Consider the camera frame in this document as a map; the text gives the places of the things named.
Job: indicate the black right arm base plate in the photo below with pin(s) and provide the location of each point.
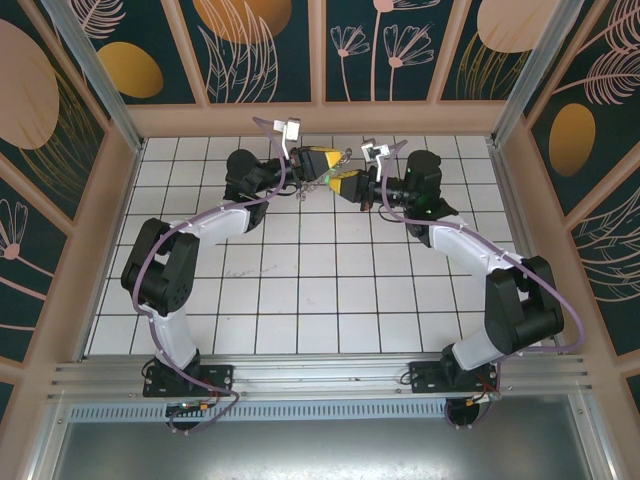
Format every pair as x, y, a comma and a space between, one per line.
425, 377

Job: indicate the sheet metal panel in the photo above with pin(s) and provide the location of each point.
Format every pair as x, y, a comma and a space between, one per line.
320, 450

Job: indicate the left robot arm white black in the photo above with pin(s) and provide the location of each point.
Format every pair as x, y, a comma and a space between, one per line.
220, 225

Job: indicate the aluminium side rail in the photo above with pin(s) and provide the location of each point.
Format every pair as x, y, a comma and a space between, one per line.
525, 240

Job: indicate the aluminium frame post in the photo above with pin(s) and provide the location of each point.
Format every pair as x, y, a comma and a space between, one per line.
100, 75
531, 75

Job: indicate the aluminium mounting rail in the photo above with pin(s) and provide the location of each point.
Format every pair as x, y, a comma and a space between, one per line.
320, 375

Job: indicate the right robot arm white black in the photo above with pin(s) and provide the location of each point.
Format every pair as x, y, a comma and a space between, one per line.
465, 245

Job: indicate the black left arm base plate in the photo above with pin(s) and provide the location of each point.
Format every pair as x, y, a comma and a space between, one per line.
220, 380

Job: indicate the small circuit board with LEDs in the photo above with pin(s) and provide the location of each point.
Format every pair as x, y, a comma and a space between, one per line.
190, 409

